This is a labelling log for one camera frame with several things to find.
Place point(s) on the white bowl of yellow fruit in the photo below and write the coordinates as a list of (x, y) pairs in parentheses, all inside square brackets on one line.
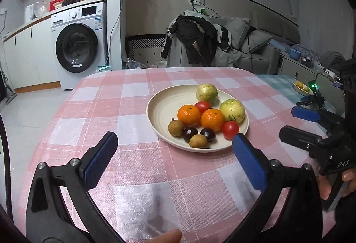
[(301, 87)]

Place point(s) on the white washing machine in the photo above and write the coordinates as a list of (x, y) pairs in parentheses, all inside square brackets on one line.
[(78, 45)]

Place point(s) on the black patterned laundry basket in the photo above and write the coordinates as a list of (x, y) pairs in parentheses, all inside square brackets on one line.
[(146, 51)]

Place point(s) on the green packet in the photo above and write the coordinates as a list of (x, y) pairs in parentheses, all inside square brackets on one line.
[(104, 67)]

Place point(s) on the dark purple passion fruit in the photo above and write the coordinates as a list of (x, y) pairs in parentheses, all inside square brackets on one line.
[(207, 134), (190, 133)]

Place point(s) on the brown longan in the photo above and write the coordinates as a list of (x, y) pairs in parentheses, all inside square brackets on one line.
[(198, 141), (175, 128)]

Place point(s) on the person's right hand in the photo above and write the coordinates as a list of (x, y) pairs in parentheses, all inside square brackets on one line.
[(324, 187)]

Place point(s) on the teal checked tablecloth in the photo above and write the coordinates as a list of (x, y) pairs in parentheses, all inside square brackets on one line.
[(278, 84)]

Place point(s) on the grey cushion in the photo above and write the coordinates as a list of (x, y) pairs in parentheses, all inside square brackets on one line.
[(237, 30), (256, 41)]

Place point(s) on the person's right forearm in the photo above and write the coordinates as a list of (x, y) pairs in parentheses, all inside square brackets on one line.
[(345, 220)]

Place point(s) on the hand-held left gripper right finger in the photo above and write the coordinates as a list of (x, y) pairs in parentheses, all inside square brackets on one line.
[(249, 162)]

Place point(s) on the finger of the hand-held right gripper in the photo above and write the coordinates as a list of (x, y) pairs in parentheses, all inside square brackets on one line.
[(297, 136), (304, 113)]

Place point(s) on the white kettle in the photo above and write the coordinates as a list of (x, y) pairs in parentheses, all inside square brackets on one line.
[(28, 13)]

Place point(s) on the clear plastic bag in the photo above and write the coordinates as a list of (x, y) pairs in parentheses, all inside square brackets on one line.
[(40, 8)]

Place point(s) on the dark jacket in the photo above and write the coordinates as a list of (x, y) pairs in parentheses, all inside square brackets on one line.
[(194, 37)]

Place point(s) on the person's left hand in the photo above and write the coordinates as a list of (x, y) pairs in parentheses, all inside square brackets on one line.
[(167, 237)]

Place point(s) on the mandarin orange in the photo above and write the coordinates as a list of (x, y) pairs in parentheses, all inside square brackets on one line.
[(212, 119), (189, 115)]

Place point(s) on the yellowish guava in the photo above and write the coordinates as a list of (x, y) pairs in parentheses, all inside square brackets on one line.
[(207, 92)]

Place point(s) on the white counter cabinet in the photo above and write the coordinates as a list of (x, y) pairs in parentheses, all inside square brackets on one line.
[(27, 56)]

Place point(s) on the red tomato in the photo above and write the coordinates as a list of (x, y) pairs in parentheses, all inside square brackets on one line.
[(202, 106), (230, 129)]

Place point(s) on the red container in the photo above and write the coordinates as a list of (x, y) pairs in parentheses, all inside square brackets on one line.
[(57, 3)]

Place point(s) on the grey sofa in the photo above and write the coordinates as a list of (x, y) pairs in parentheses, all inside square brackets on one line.
[(256, 59)]

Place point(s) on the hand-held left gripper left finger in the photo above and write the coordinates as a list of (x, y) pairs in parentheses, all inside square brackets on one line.
[(100, 159)]

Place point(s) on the blue bowl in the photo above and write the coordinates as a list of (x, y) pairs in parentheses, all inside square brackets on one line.
[(295, 53)]

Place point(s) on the green guava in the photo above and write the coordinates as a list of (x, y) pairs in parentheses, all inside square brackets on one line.
[(232, 110)]

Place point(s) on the cream round plate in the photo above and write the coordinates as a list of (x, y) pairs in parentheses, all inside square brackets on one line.
[(161, 112)]

